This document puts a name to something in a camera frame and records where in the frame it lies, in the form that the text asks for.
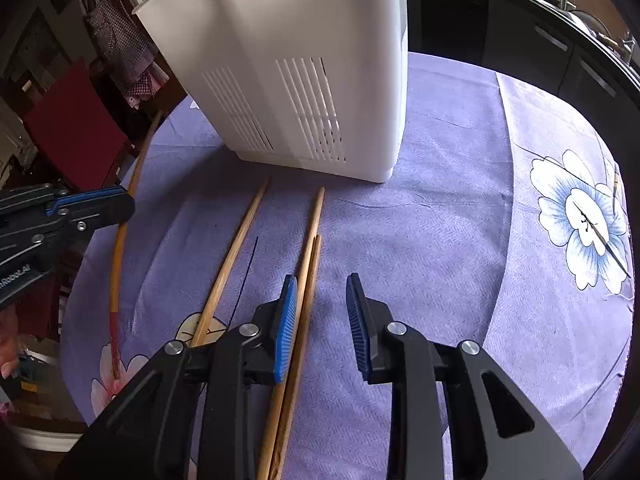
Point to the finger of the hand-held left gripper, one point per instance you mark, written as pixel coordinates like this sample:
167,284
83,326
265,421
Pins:
100,210
85,196

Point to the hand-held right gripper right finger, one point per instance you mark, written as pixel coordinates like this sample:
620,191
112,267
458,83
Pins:
357,332

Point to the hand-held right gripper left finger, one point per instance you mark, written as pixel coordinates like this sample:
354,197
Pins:
287,332

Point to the red-tipped wooden chopstick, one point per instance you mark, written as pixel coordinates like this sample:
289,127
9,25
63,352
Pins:
120,240

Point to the light wooden chopstick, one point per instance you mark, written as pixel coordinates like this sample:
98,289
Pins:
311,280
314,230
235,252

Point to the white plastic utensil holder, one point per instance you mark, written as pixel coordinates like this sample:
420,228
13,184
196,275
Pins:
275,35

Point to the red chair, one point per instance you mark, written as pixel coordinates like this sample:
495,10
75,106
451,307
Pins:
70,120

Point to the purple floral tablecloth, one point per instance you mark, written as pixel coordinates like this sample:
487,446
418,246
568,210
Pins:
450,260

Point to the checkered apron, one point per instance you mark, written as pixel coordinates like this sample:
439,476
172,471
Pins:
115,35

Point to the dark lower cabinets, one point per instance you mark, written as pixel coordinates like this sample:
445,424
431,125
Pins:
525,45

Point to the black wok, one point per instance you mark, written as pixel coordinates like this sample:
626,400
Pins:
592,21

